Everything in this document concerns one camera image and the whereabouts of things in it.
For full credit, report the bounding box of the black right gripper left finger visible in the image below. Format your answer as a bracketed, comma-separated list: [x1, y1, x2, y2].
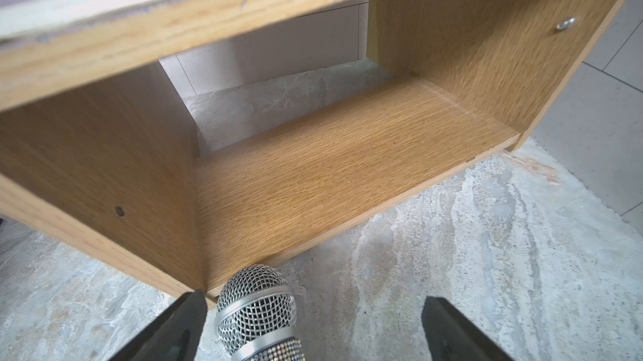
[111, 289, 208, 360]

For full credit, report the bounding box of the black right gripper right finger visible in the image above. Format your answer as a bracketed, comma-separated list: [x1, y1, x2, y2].
[421, 297, 512, 361]

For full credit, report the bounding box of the wooden shelf cabinet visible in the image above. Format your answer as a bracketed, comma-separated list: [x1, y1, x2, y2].
[1, 0, 626, 298]

